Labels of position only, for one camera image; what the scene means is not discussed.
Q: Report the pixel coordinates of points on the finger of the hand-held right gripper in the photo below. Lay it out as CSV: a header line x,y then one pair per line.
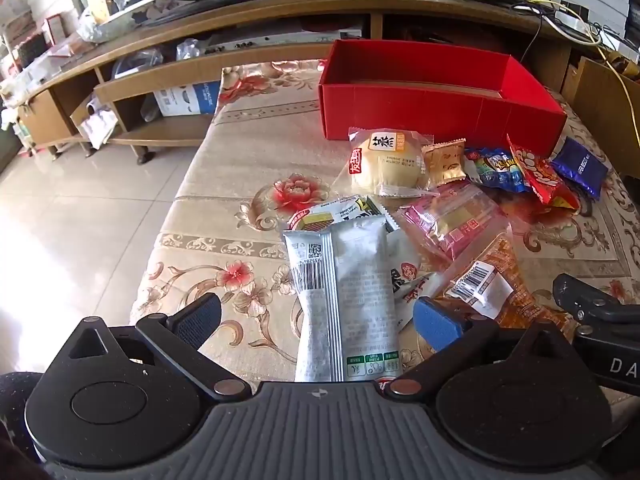
x,y
580,300

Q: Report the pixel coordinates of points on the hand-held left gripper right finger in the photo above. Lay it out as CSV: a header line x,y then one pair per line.
x,y
440,322

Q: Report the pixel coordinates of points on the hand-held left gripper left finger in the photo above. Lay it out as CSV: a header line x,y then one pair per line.
x,y
202,317

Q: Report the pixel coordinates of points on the white packet with red label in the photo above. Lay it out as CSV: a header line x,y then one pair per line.
x,y
407,272

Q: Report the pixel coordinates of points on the orange snack packet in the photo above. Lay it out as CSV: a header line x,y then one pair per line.
x,y
520,310

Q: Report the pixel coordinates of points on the silver snack packet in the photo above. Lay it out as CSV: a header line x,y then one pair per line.
x,y
350,285

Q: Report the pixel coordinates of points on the pink clear snack packet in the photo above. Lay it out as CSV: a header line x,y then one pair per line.
x,y
450,220

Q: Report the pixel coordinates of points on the red chips packet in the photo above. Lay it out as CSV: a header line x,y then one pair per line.
x,y
542,175

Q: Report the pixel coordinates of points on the dark blue wafer packet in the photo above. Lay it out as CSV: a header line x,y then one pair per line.
x,y
580,165

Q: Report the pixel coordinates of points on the green white wafer packet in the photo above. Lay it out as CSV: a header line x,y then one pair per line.
x,y
345,209

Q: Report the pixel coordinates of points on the blue candy packet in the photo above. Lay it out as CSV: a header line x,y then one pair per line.
x,y
500,170

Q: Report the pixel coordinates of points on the gold snack packet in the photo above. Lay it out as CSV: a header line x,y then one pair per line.
x,y
442,165

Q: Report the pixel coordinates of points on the clear bun packet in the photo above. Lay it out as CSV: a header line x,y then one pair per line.
x,y
390,165

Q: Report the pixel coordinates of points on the red cardboard box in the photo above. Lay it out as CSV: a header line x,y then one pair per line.
x,y
400,110

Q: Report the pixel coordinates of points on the floral tablecloth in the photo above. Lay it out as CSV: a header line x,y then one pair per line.
x,y
225,210

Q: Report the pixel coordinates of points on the dark cloth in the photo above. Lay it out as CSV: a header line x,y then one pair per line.
x,y
17,410

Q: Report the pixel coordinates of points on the white papers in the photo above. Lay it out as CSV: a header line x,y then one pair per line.
x,y
100,122

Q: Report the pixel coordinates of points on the blue white box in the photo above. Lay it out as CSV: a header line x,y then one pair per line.
x,y
187,97

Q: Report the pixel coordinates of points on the clear plastic bag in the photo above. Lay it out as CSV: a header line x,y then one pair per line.
x,y
137,62
190,50

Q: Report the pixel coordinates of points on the white media player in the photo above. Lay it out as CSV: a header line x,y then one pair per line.
x,y
280,42

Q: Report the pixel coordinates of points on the wooden TV stand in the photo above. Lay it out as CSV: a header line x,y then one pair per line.
x,y
250,35

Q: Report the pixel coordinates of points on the stack of cardboard boxes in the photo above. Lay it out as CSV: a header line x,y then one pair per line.
x,y
17,15

